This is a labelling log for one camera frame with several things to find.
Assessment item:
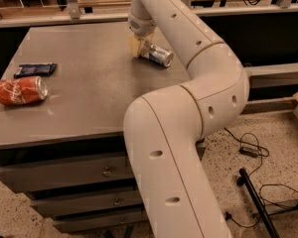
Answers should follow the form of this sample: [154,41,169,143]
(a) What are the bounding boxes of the silver blue redbull can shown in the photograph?
[140,42,174,67]

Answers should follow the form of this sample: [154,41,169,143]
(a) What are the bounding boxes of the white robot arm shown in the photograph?
[123,0,249,238]

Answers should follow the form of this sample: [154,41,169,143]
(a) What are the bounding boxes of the grey drawer cabinet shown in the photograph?
[0,22,189,233]

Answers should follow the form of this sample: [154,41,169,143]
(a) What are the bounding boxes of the black stand leg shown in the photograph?
[238,169,280,238]

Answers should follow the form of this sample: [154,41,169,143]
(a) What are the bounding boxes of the red coca-cola can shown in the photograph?
[0,76,48,105]

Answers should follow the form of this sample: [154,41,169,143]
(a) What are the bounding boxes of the dark blue snack packet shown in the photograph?
[14,62,57,78]

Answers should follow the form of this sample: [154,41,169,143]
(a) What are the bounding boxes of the black cable on floor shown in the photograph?
[223,127,298,230]

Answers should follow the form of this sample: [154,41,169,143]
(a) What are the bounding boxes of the black power adapter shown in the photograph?
[239,147,258,158]

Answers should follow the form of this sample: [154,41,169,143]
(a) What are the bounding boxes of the metal railing frame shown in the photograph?
[0,0,298,28]

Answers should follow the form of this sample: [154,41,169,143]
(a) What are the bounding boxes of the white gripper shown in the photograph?
[128,12,156,58]

